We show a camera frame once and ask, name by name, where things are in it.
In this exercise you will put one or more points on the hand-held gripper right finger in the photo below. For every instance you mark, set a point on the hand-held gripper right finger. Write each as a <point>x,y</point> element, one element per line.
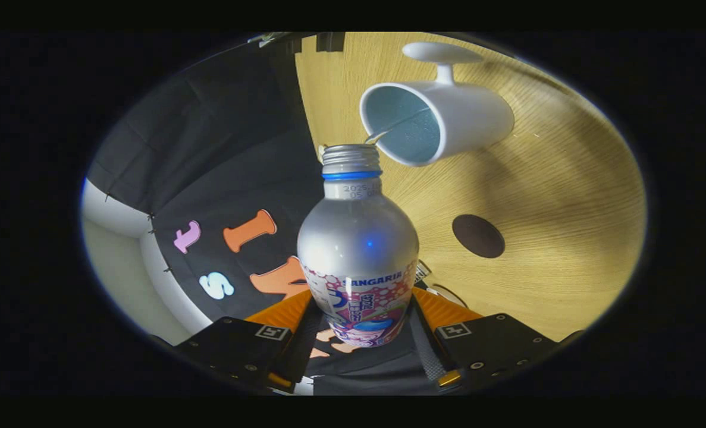
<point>427,351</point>

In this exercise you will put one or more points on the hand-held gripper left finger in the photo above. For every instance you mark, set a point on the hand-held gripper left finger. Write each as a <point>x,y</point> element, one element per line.
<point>302,351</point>

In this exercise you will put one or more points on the silver bottle with colourful label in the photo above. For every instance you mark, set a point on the silver bottle with colourful label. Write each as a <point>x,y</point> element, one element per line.
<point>357,238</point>

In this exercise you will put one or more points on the dark brown round coaster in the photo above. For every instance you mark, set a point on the dark brown round coaster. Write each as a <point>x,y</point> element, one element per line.
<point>479,236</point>

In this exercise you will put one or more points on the clear juice stream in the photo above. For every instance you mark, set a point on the clear juice stream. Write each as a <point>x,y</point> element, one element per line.
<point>376,137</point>

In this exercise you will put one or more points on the wooden table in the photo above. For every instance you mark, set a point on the wooden table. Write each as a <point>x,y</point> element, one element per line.
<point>567,208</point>

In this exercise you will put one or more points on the black backdrop cloth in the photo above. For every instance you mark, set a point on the black backdrop cloth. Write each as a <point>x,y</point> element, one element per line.
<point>222,119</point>

